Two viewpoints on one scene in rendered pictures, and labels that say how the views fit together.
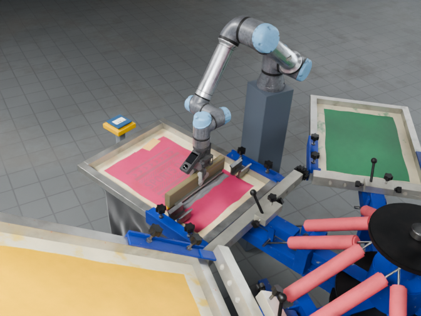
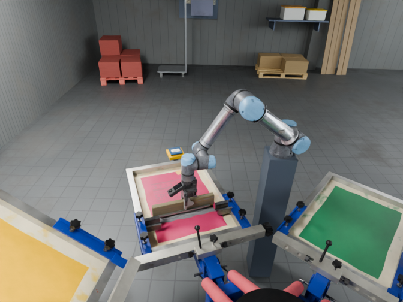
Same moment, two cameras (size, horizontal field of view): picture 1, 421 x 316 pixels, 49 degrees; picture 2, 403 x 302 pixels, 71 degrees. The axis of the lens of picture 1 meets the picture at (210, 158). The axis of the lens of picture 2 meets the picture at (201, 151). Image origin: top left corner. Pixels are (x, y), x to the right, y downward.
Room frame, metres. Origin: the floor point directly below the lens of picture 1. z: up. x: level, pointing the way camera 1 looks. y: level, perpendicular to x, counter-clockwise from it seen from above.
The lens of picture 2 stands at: (0.58, -0.70, 2.19)
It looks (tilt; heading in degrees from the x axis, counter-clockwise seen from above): 32 degrees down; 32
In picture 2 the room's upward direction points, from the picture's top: 2 degrees clockwise
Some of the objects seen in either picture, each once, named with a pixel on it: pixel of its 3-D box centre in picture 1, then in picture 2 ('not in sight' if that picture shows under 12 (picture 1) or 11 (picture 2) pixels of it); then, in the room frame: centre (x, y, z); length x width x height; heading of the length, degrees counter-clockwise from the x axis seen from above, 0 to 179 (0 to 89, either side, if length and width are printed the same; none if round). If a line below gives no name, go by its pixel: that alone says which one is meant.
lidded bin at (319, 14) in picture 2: not in sight; (315, 14); (8.64, 1.09, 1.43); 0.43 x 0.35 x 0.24; 122
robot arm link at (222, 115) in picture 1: (215, 116); (204, 160); (1.73, -0.01, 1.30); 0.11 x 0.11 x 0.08; 48
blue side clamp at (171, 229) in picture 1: (175, 231); (142, 234); (1.33, 0.13, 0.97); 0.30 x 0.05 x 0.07; 52
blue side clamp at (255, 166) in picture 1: (253, 169); (235, 212); (1.77, -0.21, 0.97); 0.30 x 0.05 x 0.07; 52
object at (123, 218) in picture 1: (141, 226); not in sight; (1.57, 0.32, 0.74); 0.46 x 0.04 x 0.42; 52
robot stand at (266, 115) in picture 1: (258, 171); (267, 218); (2.22, -0.30, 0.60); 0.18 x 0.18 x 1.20; 32
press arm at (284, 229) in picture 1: (277, 226); (211, 264); (1.35, -0.29, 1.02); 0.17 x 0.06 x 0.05; 52
